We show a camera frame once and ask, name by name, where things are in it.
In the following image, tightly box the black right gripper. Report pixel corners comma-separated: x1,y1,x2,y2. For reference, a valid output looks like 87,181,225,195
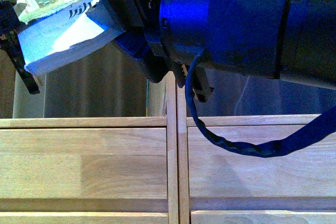
100,0,215,102

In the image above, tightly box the white illustrated paperback book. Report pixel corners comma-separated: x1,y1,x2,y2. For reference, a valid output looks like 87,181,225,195
16,0,121,76

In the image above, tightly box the left wooden shelf unit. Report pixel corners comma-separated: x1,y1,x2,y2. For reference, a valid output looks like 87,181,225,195
1,74,179,223

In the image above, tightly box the wooden shelf unit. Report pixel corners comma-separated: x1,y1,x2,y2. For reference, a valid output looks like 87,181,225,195
176,89,335,223
1,74,179,223

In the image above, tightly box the right wooden shelf unit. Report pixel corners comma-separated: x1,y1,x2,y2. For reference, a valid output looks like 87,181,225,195
176,89,335,223

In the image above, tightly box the dark green curtain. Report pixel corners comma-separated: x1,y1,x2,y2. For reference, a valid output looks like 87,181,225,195
13,44,335,118

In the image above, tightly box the black sleeved cable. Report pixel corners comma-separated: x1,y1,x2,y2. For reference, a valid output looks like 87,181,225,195
184,48,336,158

